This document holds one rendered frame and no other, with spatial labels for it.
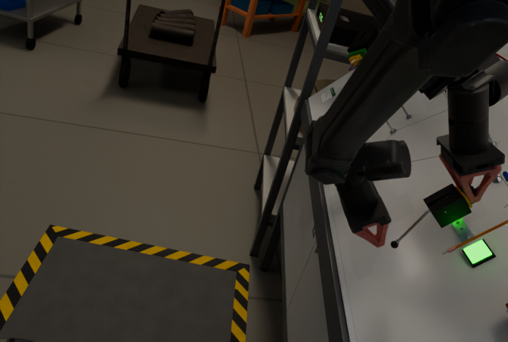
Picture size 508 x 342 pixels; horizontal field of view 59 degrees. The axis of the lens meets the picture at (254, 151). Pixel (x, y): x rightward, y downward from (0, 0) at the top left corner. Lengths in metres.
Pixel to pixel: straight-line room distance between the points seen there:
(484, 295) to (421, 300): 0.10
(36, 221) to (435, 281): 1.79
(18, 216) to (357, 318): 1.72
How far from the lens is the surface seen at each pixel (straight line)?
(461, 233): 0.88
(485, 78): 0.76
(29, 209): 2.30
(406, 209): 0.98
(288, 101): 2.14
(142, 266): 2.04
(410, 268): 0.88
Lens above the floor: 1.49
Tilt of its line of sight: 30 degrees down
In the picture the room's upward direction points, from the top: 16 degrees clockwise
